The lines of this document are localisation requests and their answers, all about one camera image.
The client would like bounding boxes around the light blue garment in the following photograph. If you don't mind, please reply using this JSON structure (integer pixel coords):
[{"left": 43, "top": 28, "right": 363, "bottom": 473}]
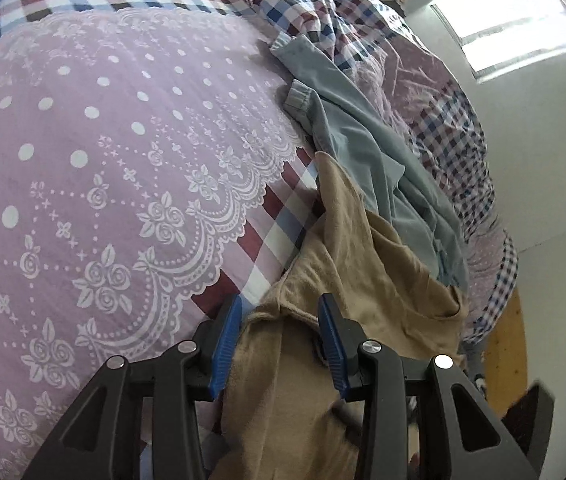
[{"left": 269, "top": 35, "right": 468, "bottom": 291}]

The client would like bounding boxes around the checkered bed sheet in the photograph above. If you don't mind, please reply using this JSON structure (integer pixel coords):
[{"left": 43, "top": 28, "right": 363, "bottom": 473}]
[{"left": 0, "top": 0, "right": 324, "bottom": 480}]

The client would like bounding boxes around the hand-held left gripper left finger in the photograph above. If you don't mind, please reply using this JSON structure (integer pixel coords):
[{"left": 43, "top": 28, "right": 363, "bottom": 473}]
[{"left": 20, "top": 294, "right": 244, "bottom": 480}]

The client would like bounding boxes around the checkered purple quilt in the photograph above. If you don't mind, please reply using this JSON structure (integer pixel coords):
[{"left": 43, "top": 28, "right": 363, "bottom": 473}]
[{"left": 218, "top": 0, "right": 521, "bottom": 346}]

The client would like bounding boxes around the window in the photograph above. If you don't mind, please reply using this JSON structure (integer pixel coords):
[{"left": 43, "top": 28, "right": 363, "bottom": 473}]
[{"left": 430, "top": 0, "right": 566, "bottom": 81}]

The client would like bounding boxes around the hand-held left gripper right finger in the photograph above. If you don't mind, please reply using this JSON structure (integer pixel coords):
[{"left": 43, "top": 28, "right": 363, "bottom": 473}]
[{"left": 317, "top": 292, "right": 546, "bottom": 480}]

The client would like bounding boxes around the beige t-shirt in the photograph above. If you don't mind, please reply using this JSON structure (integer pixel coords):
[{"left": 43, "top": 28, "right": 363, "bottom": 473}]
[{"left": 210, "top": 152, "right": 466, "bottom": 480}]

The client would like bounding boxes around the wooden headboard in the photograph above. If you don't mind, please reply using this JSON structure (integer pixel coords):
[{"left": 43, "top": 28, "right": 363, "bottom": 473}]
[{"left": 483, "top": 290, "right": 528, "bottom": 411}]

